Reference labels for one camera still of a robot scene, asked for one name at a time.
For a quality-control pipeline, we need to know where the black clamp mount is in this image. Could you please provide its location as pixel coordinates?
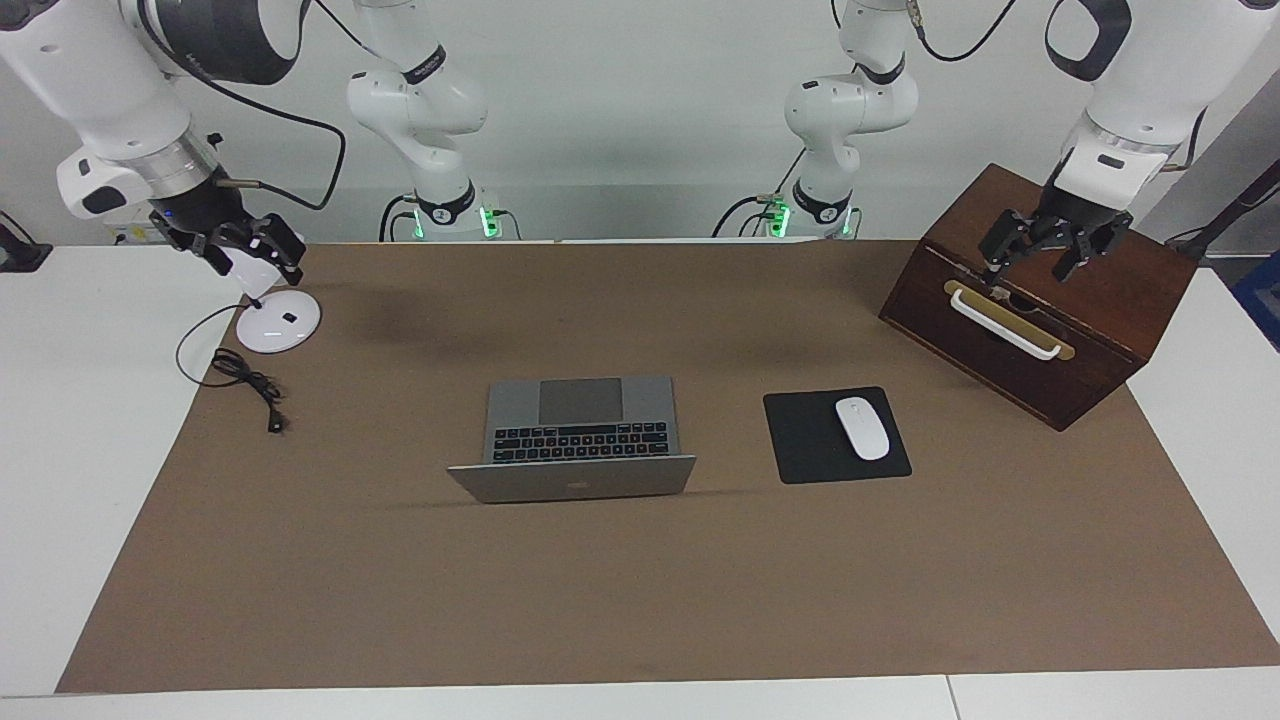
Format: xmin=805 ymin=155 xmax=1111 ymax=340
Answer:
xmin=0 ymin=212 xmax=53 ymax=273

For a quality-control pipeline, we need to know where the black stand pole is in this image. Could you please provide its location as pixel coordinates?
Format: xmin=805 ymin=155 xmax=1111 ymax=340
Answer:
xmin=1165 ymin=160 xmax=1280 ymax=263

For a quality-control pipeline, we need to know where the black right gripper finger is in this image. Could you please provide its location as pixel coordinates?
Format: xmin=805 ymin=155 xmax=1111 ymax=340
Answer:
xmin=248 ymin=214 xmax=307 ymax=288
xmin=185 ymin=233 xmax=237 ymax=278

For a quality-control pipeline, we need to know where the black left base cable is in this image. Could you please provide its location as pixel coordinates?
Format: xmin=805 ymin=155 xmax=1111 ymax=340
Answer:
xmin=712 ymin=148 xmax=809 ymax=239

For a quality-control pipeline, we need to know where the white box handle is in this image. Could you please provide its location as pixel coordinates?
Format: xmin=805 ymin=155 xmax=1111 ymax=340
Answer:
xmin=948 ymin=288 xmax=1063 ymax=361

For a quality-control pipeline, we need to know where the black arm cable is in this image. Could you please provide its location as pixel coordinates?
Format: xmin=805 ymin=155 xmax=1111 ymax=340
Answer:
xmin=135 ymin=0 xmax=348 ymax=211
xmin=905 ymin=0 xmax=1206 ymax=173

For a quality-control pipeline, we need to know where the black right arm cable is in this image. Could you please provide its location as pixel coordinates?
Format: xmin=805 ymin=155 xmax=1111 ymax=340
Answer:
xmin=135 ymin=0 xmax=348 ymax=211

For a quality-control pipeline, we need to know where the white desk lamp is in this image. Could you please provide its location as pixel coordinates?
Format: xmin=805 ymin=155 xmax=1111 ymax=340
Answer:
xmin=222 ymin=240 xmax=322 ymax=354

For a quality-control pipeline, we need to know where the dark brown wooden box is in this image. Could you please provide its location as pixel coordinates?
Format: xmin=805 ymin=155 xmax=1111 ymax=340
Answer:
xmin=878 ymin=163 xmax=1199 ymax=432

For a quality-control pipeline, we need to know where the silver laptop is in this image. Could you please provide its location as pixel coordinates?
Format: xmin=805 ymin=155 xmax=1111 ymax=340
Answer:
xmin=446 ymin=376 xmax=698 ymax=504

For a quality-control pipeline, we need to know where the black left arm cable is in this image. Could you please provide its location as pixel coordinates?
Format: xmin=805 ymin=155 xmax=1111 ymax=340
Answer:
xmin=905 ymin=0 xmax=1206 ymax=173

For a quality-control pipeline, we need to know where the black base cable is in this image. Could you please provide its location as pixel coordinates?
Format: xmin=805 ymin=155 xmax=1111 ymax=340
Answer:
xmin=378 ymin=195 xmax=421 ymax=242
xmin=712 ymin=148 xmax=809 ymax=239

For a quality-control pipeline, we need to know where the white computer mouse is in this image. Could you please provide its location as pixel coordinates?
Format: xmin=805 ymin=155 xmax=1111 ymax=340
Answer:
xmin=835 ymin=397 xmax=891 ymax=462

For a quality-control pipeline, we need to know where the black right base cable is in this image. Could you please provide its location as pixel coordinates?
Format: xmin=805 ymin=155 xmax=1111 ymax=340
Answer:
xmin=378 ymin=195 xmax=421 ymax=242

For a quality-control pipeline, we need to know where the black mouse pad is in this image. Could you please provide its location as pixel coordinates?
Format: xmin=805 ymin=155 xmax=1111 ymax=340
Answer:
xmin=763 ymin=386 xmax=913 ymax=485

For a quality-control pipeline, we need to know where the blue object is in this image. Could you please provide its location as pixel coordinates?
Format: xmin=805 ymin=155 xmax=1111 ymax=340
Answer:
xmin=1232 ymin=250 xmax=1280 ymax=351

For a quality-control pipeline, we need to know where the black lamp power cable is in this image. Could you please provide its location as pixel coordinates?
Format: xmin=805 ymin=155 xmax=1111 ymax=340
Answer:
xmin=176 ymin=303 xmax=287 ymax=434

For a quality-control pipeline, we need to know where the brown table mat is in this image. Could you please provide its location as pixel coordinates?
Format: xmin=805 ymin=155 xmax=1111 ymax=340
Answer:
xmin=55 ymin=240 xmax=1280 ymax=694

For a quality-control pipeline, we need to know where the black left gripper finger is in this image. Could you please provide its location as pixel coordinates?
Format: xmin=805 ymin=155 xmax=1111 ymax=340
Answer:
xmin=980 ymin=209 xmax=1042 ymax=287
xmin=1052 ymin=214 xmax=1134 ymax=284

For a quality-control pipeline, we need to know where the white power strip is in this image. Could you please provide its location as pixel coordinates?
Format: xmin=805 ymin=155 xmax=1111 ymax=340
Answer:
xmin=105 ymin=215 xmax=183 ymax=247

